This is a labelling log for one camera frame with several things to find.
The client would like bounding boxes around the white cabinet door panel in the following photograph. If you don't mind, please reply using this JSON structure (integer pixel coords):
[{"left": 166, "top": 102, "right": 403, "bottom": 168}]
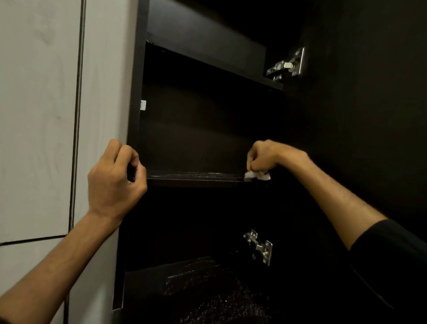
[
  {"left": 0, "top": 236, "right": 68, "bottom": 324},
  {"left": 0, "top": 0, "right": 83, "bottom": 245}
]

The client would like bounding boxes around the silver cabinet hinge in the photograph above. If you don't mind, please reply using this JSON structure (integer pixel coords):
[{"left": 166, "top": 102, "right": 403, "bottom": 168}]
[
  {"left": 243, "top": 229, "right": 274, "bottom": 267},
  {"left": 266, "top": 47, "right": 305, "bottom": 81}
]

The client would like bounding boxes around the black sleeve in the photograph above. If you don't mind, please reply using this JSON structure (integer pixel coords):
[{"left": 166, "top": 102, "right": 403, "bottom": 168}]
[{"left": 348, "top": 219, "right": 427, "bottom": 324}]

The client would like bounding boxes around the dark wooden shelf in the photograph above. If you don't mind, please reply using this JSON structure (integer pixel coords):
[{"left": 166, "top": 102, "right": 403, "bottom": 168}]
[
  {"left": 146, "top": 172, "right": 256, "bottom": 188},
  {"left": 123, "top": 256, "right": 277, "bottom": 324},
  {"left": 146, "top": 32, "right": 284, "bottom": 91}
]

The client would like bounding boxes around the dark cabinet door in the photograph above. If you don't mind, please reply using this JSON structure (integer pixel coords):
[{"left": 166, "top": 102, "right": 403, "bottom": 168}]
[{"left": 282, "top": 0, "right": 427, "bottom": 324}]

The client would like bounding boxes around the white cleaning cloth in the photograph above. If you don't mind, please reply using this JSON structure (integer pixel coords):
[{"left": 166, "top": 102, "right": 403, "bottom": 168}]
[{"left": 244, "top": 156, "right": 272, "bottom": 182}]

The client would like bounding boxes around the person's right hand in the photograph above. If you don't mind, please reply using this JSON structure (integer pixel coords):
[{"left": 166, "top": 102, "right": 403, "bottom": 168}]
[{"left": 246, "top": 139, "right": 311, "bottom": 175}]

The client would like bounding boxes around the person's right forearm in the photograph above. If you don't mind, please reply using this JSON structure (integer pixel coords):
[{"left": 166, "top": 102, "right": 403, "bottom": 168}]
[{"left": 284, "top": 152, "right": 388, "bottom": 251}]

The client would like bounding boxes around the person's left hand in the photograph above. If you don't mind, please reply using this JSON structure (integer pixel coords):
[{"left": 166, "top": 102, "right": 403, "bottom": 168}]
[{"left": 87, "top": 139, "right": 148, "bottom": 228}]

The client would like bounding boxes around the dark wooden cabinet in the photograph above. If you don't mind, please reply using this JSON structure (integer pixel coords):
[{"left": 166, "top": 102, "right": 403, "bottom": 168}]
[{"left": 112, "top": 0, "right": 302, "bottom": 324}]

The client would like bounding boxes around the tall white cabinet panel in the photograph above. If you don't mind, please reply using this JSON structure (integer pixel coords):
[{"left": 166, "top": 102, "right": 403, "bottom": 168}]
[{"left": 68, "top": 0, "right": 139, "bottom": 324}]

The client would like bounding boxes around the person's left forearm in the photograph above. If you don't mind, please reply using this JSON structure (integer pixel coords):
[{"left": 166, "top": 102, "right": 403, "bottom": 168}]
[{"left": 0, "top": 212, "right": 123, "bottom": 324}]

